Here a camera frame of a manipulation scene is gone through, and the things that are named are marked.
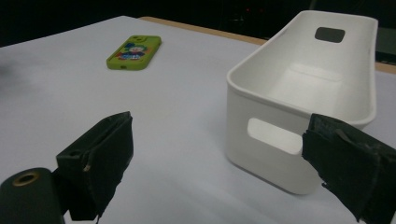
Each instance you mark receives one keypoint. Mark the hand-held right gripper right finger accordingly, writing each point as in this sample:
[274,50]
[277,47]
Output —
[351,161]

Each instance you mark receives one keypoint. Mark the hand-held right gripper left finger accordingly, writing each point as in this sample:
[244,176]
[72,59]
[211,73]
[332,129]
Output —
[106,155]

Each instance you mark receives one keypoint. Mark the white plastic storage bin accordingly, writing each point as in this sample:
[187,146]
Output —
[274,146]

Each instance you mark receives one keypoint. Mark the green clown phone case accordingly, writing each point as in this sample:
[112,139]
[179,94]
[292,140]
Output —
[134,53]

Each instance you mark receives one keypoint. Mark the white table sheet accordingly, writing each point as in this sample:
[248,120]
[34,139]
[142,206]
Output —
[174,124]

